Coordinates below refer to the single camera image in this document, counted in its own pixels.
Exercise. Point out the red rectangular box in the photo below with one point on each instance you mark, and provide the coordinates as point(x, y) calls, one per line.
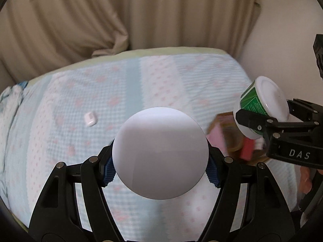
point(246, 150)

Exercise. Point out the crumpled light blue quilt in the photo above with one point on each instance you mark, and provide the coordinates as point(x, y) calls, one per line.
point(10, 98)

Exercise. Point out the blue cloth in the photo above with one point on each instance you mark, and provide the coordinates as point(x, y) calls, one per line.
point(22, 84)

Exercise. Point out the white earbuds case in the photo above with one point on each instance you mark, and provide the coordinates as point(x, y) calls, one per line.
point(90, 118)

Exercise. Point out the green jar with white lid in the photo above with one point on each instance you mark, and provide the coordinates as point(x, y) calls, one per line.
point(267, 98)

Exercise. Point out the pink cardboard box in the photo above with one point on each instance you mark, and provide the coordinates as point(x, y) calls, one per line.
point(214, 136)

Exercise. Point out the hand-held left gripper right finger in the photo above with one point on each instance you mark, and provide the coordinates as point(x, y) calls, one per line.
point(213, 174)

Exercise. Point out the person's right hand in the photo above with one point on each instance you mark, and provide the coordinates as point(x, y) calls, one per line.
point(305, 181)

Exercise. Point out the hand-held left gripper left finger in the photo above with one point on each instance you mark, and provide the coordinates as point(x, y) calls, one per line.
point(108, 174)

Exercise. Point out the beige curtain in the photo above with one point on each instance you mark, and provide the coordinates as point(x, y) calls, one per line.
point(189, 12)
point(63, 17)

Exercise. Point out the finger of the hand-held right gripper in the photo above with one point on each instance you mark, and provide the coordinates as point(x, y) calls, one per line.
point(252, 122)
point(305, 111)

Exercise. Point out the blue pink printed blanket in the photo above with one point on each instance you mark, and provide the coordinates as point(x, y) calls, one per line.
point(151, 80)

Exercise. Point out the white round jar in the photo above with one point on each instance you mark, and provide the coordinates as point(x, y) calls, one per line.
point(160, 153)

